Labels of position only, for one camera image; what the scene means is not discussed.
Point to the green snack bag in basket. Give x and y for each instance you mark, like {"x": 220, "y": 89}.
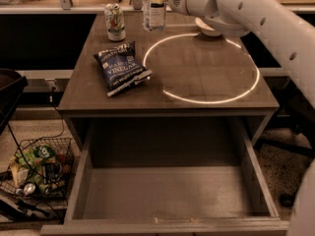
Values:
{"x": 38, "y": 163}

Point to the black wire basket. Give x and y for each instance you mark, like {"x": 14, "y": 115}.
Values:
{"x": 13, "y": 179}

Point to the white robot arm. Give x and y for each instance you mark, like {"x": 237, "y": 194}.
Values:
{"x": 290, "y": 39}

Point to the grey desk with drawer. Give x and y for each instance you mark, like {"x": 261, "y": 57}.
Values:
{"x": 193, "y": 74}

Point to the green 7up soda can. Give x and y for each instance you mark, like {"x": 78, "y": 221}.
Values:
{"x": 114, "y": 21}

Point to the clear plastic water bottle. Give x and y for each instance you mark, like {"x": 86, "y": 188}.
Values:
{"x": 153, "y": 15}

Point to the white ceramic bowl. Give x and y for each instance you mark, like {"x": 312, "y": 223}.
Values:
{"x": 205, "y": 29}

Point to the black bin at left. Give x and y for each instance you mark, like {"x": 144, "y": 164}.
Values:
{"x": 12, "y": 85}

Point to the black office chair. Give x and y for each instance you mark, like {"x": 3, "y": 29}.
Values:
{"x": 286, "y": 147}

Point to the blue vinegar chips bag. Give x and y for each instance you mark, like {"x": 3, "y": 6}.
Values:
{"x": 120, "y": 68}

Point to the open grey drawer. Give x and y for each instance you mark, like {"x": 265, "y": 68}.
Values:
{"x": 173, "y": 176}

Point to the silver can in basket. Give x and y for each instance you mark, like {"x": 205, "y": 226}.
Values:
{"x": 29, "y": 188}

